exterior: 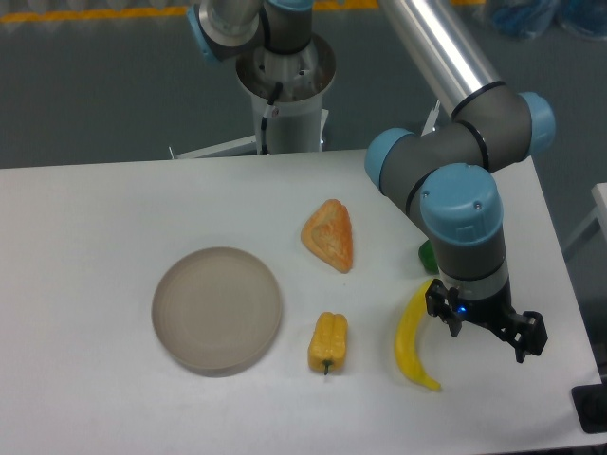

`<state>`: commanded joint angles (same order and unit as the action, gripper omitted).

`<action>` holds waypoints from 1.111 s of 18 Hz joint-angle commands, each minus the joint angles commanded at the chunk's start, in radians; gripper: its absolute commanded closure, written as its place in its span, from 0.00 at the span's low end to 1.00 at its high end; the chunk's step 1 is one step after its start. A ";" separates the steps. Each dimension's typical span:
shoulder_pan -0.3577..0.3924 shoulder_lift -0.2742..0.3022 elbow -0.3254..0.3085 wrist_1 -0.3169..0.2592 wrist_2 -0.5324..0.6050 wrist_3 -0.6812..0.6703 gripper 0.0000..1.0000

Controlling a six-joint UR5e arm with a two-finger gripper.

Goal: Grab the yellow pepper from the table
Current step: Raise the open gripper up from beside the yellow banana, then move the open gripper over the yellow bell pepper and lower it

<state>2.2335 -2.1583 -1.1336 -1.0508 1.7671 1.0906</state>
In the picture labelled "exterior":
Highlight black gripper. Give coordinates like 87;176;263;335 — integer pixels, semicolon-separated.
425;279;548;364

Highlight yellow bell pepper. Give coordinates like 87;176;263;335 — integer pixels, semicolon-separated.
307;312;348;375

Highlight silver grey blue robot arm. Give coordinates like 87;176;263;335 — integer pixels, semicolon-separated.
187;1;556;361

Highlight green bell pepper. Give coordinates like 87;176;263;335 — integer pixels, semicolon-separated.
417;240;439;275

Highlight orange pepper half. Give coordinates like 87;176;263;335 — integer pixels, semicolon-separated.
301;199;354;274

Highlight yellow banana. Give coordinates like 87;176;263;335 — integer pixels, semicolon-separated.
394;280;441;391

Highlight black device at table edge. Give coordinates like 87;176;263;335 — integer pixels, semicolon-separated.
571;383;606;434

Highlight white furniture at right edge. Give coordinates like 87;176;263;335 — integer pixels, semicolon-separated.
561;182;606;261

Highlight beige round plate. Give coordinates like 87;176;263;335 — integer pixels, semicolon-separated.
151;246;283;377

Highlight blue plastic bags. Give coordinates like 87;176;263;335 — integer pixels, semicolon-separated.
481;0;606;41

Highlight black cable on pedestal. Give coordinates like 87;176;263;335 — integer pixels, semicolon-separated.
258;82;285;155

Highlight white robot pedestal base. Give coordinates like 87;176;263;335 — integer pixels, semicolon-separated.
172;33;336;159

